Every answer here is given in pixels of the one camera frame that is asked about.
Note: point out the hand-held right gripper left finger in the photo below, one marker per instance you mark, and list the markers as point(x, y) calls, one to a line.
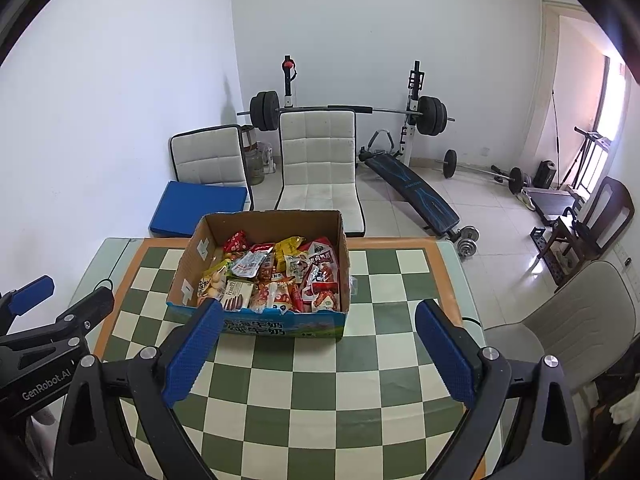
point(195, 355)

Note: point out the red white dark snack packet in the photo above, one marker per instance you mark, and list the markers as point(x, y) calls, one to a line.
point(320, 252)

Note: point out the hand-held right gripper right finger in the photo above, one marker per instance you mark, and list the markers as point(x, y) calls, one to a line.
point(445, 355)

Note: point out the plain yellow snack packet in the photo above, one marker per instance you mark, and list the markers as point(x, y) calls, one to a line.
point(290, 245)

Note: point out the clear plastic wrapper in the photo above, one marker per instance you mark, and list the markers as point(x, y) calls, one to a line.
point(353, 289)

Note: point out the white panda snack packet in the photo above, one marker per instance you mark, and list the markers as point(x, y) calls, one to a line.
point(280, 302)

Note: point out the black sit-up bench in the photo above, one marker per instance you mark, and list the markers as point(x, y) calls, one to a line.
point(410, 180)

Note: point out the dark wooden chair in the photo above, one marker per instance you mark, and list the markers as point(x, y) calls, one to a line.
point(612, 210)

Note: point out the white red snack pouch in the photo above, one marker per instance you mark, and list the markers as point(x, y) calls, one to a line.
point(320, 287)

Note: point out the white padded chair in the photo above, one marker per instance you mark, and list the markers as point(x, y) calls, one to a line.
point(315, 150)
point(207, 157)

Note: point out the small red snack packet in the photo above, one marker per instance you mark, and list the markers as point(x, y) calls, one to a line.
point(235, 242)

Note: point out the white chocolate biscuit packet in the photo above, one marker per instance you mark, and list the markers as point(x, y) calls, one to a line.
point(237, 292)

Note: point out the short barbell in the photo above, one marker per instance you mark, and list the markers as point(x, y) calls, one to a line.
point(450, 162)

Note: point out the small white fan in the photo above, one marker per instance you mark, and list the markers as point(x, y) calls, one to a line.
point(268, 157)

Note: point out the chrome dumbbell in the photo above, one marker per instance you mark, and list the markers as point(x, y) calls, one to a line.
point(467, 232)

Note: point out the white barbell rack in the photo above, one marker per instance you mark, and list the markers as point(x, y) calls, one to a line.
point(414, 85)

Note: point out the orange brown snack packet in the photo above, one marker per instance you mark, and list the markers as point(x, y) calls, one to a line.
point(267, 267)

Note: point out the yellow biscuit snack packet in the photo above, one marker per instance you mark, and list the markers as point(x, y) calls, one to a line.
point(212, 285)

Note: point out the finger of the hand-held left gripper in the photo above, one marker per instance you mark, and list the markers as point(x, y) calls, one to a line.
point(87, 312)
point(30, 294)

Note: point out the black power strip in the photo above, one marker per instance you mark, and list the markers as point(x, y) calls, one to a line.
point(545, 255)

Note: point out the clear water jug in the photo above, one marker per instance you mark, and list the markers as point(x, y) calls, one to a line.
point(254, 167)

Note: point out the long black barbell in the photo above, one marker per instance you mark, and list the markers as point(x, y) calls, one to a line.
point(265, 110)

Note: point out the black treadmill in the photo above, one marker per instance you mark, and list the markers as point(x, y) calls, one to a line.
point(550, 202)

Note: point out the black speaker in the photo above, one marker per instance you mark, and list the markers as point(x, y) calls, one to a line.
point(545, 175)

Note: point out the grey plastic chair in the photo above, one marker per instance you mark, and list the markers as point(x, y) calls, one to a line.
point(575, 320)

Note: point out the printed cardboard box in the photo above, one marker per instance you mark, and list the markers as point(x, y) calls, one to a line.
point(300, 325)

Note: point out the green colourful candy packet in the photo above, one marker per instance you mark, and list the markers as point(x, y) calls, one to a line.
point(222, 262)

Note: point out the white power strip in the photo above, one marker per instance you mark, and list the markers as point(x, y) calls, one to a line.
point(625, 259)

